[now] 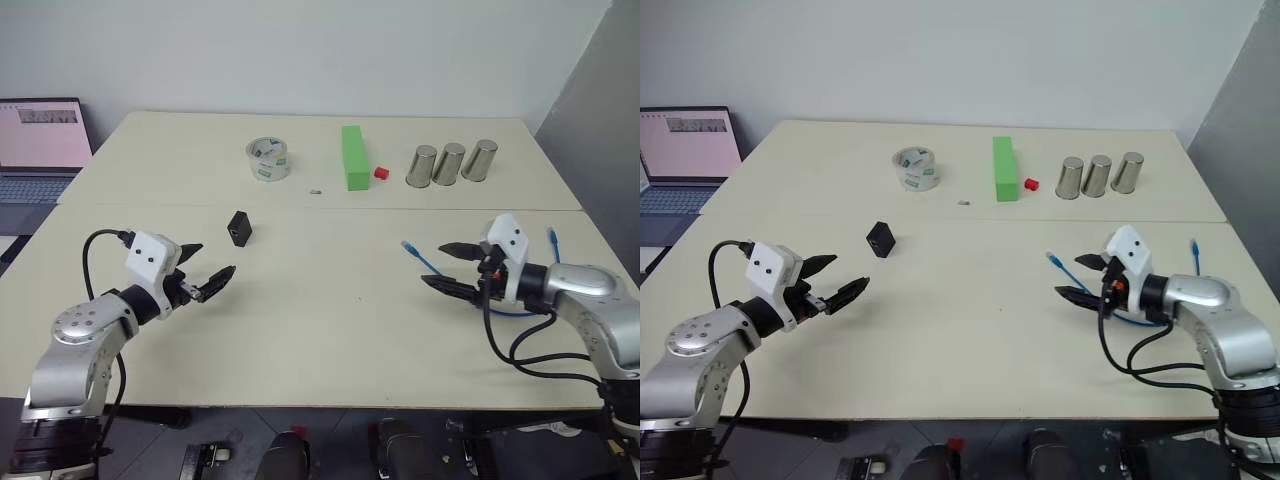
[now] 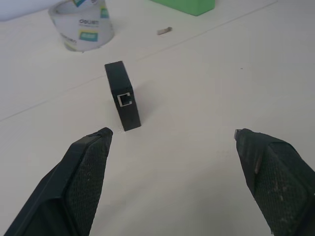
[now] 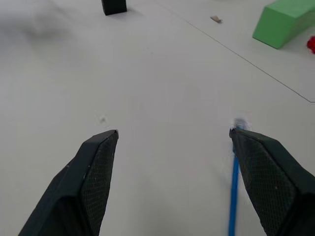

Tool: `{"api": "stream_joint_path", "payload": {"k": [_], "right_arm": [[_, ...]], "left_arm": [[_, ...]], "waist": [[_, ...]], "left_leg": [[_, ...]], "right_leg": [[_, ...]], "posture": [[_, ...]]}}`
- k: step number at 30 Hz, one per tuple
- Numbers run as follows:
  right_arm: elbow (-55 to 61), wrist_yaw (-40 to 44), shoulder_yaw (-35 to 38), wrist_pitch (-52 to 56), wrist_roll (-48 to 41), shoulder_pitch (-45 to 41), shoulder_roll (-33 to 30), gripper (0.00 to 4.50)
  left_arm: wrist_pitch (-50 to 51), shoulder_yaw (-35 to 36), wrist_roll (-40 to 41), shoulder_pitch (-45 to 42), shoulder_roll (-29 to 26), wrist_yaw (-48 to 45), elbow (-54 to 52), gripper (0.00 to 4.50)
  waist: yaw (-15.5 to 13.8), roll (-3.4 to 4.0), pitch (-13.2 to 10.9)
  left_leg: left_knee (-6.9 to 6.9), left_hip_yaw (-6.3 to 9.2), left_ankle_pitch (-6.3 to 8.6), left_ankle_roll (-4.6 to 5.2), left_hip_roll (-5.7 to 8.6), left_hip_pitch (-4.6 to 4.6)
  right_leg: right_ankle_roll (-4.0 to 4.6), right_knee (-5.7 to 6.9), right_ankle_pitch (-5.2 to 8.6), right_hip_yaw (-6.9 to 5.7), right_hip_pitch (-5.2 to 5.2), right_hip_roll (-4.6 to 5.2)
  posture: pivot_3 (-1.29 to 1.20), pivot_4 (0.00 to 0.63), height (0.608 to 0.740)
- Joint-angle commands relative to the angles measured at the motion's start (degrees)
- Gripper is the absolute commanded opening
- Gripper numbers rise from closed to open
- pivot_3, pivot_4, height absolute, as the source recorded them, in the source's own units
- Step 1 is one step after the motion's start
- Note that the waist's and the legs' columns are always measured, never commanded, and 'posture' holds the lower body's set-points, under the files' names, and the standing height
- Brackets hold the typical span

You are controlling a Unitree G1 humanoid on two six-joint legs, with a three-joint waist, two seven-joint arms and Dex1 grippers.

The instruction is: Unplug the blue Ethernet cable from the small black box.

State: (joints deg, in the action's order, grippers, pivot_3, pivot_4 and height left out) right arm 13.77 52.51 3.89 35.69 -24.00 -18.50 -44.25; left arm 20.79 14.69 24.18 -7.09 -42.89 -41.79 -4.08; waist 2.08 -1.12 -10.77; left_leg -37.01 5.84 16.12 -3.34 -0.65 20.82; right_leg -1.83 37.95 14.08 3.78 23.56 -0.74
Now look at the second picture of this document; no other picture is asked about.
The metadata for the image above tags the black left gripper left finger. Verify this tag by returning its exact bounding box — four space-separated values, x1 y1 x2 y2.
0 127 114 236

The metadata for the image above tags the white packing tape roll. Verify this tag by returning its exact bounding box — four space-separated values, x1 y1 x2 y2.
48 0 115 53

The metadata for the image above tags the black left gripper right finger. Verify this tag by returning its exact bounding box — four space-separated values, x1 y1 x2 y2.
233 128 315 236

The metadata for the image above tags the green plastic block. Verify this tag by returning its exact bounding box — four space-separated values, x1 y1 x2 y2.
149 0 216 17

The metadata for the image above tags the small black network box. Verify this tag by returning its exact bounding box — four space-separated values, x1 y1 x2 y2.
104 60 142 132

